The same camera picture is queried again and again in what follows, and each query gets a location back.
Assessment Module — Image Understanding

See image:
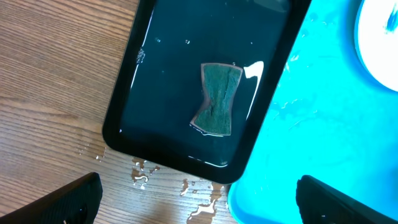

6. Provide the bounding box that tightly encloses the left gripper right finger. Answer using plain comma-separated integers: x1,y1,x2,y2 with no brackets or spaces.
295,175,397,224

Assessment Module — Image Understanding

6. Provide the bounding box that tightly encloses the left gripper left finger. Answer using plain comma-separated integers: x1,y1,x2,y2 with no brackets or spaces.
1,172,103,224

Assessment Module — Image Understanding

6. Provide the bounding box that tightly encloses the turquoise plastic tray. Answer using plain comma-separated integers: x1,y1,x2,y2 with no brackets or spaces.
228,0,397,223

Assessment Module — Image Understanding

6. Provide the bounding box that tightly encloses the black water tray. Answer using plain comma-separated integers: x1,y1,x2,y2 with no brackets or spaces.
102,0,310,184

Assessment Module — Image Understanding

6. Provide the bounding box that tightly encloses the light blue plate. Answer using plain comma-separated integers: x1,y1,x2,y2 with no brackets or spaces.
354,0,397,91

